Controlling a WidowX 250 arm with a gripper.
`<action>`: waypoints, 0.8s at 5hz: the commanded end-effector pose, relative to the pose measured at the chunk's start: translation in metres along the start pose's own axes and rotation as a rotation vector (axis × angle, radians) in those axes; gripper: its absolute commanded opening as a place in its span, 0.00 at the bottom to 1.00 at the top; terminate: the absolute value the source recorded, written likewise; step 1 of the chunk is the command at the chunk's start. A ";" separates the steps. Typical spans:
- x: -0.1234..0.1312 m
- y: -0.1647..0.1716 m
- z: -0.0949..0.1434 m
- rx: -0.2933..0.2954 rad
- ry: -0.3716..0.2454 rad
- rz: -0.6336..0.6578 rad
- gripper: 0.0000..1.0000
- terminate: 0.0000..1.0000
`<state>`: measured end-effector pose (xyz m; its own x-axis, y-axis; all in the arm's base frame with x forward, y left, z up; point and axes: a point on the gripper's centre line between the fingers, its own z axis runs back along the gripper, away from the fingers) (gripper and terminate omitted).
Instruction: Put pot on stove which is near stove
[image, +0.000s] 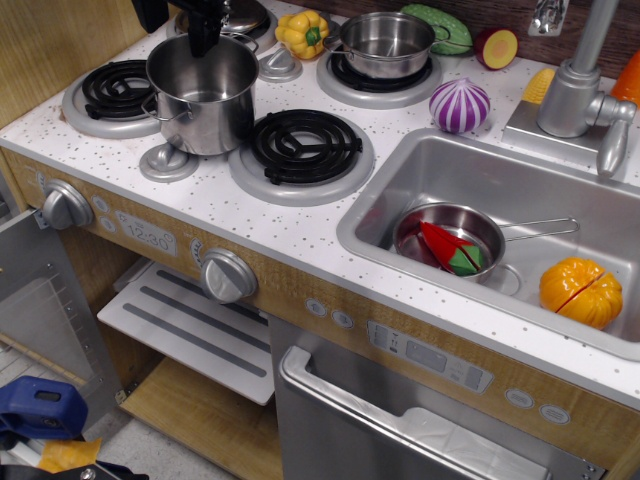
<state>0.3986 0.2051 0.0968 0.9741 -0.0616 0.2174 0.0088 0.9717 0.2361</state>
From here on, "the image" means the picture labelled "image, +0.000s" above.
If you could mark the tall steel stock pot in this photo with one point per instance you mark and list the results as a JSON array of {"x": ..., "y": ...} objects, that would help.
[{"x": 205, "y": 105}]

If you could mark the silver toy faucet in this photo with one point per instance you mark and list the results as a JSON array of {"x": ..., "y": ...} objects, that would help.
[{"x": 576, "y": 121}]

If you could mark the silver dishwasher door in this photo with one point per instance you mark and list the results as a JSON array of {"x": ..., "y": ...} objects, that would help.
[{"x": 342, "y": 416}]

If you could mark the front stovetop silver knob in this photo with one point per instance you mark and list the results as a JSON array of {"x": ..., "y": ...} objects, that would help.
[{"x": 165, "y": 164}]

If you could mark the front left stove burner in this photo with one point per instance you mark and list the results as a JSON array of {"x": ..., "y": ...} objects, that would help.
[{"x": 114, "y": 101}]

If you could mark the yellow toy corn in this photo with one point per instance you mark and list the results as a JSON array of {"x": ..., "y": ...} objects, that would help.
[{"x": 538, "y": 86}]

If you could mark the steel pot lid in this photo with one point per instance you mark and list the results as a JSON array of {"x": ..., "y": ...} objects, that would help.
[{"x": 244, "y": 17}]

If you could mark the purple toy onion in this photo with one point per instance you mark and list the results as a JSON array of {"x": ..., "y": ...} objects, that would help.
[{"x": 459, "y": 106}]

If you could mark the open oven door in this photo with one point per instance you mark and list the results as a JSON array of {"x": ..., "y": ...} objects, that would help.
[{"x": 47, "y": 328}]

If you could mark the front right stove burner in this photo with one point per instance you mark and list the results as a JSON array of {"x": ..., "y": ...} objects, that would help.
[{"x": 303, "y": 158}]

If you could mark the oven dial knob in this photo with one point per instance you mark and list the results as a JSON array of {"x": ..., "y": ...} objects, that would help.
[
  {"x": 225, "y": 277},
  {"x": 65, "y": 206}
]

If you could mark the stove burner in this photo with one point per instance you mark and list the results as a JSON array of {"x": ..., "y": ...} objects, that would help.
[
  {"x": 114, "y": 101},
  {"x": 259, "y": 40},
  {"x": 342, "y": 83},
  {"x": 303, "y": 158}
]

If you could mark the oven clock display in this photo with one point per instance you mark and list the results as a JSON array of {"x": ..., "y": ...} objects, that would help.
[{"x": 147, "y": 233}]

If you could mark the yellow toy bell pepper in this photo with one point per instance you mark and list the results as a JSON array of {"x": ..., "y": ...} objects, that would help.
[{"x": 303, "y": 34}]

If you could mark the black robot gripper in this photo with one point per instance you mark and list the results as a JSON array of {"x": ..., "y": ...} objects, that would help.
[{"x": 206, "y": 19}]

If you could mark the red toy chili pepper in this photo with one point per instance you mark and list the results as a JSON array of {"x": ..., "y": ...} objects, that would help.
[{"x": 456, "y": 255}]

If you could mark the orange toy carrot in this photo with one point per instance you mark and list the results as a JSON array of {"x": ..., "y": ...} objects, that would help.
[{"x": 627, "y": 86}]

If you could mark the red toy fruit half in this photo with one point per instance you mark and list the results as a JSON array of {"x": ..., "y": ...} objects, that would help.
[{"x": 496, "y": 48}]

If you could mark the steel saucepan with handle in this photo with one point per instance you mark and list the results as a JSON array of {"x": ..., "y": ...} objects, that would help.
[{"x": 471, "y": 225}]

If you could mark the small steel pot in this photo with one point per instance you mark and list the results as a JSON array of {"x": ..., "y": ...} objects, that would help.
[{"x": 386, "y": 45}]

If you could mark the orange toy pumpkin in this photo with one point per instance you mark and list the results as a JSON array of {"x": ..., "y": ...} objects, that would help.
[{"x": 581, "y": 290}]

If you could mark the green toy cucumber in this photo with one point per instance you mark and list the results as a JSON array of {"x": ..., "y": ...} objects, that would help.
[{"x": 452, "y": 36}]

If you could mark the back stovetop silver knob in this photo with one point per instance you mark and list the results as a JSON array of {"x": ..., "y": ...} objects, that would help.
[{"x": 280, "y": 67}]

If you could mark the silver sink basin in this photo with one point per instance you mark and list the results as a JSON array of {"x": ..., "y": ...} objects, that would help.
[{"x": 547, "y": 212}]

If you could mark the yellow cloth scrap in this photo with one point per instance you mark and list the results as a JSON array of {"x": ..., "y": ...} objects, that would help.
[{"x": 63, "y": 455}]

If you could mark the back left stove burner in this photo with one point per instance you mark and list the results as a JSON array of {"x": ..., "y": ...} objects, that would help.
[{"x": 259, "y": 40}]

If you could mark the blue clamp tool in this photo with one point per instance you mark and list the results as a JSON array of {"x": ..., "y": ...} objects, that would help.
[{"x": 35, "y": 408}]

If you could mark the white oven rack shelf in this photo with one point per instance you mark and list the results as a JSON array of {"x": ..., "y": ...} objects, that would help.
[{"x": 168, "y": 312}]

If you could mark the left oven dial knob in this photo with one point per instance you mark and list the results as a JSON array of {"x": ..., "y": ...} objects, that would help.
[{"x": 65, "y": 206}]

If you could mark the right oven dial knob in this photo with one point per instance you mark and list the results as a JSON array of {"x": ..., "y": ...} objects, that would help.
[{"x": 225, "y": 277}]

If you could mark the back right stove burner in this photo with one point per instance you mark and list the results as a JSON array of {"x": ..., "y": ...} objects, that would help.
[{"x": 342, "y": 83}]

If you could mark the stovetop silver knob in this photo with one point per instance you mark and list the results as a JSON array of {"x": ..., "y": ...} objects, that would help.
[
  {"x": 280, "y": 67},
  {"x": 165, "y": 164}
]

